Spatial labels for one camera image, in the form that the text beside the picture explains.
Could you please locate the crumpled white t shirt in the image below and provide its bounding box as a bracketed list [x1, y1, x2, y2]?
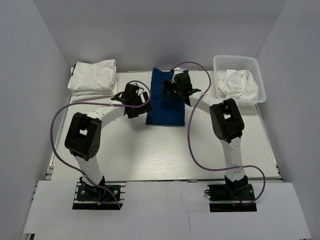
[217, 69, 259, 101]

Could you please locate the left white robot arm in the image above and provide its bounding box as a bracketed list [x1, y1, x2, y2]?
[64, 91, 152, 200]

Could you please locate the white plastic basket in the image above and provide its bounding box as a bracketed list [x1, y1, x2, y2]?
[213, 55, 267, 107]

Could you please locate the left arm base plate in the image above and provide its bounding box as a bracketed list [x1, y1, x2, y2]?
[72, 182, 126, 211]

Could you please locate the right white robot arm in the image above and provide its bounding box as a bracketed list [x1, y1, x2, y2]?
[162, 69, 248, 200]

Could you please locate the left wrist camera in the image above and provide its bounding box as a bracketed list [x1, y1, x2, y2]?
[111, 83, 142, 106]

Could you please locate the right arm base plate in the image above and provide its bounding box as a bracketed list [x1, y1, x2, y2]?
[204, 184, 257, 213]

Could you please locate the white t shirt stack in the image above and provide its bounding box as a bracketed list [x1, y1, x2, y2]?
[67, 59, 119, 102]

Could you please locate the blue t shirt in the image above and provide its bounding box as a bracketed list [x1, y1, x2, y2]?
[145, 68, 185, 127]

